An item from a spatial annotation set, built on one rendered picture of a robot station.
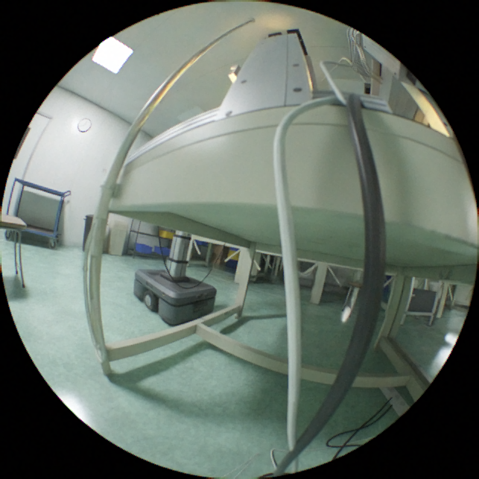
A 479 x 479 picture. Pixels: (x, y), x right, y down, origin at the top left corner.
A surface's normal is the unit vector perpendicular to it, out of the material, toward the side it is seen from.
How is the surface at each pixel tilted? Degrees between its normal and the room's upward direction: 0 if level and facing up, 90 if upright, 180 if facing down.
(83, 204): 90
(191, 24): 180
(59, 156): 90
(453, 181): 90
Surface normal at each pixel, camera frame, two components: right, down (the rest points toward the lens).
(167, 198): -0.45, -0.15
